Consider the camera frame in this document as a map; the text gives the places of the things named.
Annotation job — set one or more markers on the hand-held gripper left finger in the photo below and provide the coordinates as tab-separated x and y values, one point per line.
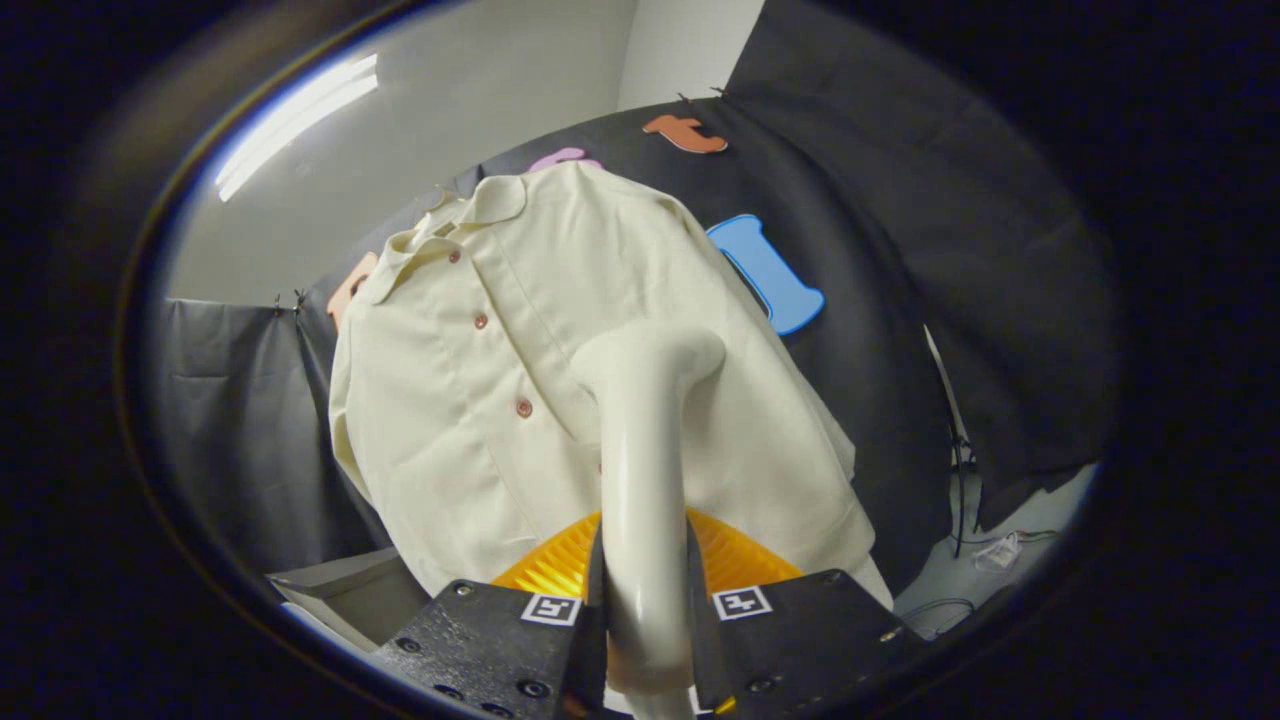
500	640

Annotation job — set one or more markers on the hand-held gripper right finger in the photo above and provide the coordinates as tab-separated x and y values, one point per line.
800	640

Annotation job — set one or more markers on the cream button-up shirt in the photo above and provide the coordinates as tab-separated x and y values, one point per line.
470	420

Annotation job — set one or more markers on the grey and white cabinet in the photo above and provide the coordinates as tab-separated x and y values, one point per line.
350	600

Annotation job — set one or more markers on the white crumpled wrapper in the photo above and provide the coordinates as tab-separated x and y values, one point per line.
1000	552

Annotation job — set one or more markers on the black backdrop cloth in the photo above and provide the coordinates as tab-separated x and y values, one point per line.
900	250

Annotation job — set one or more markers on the ceiling tube light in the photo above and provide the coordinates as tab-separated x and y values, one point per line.
295	120

